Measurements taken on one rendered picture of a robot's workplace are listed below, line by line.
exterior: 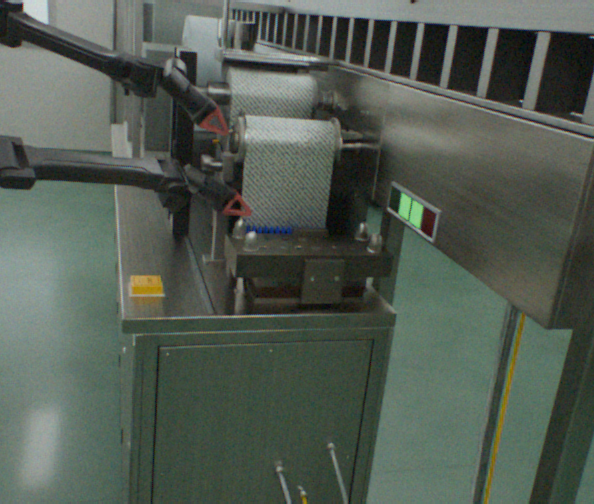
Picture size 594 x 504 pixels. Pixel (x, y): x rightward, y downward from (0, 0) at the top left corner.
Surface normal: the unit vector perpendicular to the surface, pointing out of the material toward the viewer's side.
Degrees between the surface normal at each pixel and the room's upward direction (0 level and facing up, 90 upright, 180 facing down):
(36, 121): 90
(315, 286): 90
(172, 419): 90
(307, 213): 91
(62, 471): 0
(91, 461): 0
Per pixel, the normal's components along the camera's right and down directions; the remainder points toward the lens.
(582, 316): 0.27, 0.34
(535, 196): -0.96, -0.01
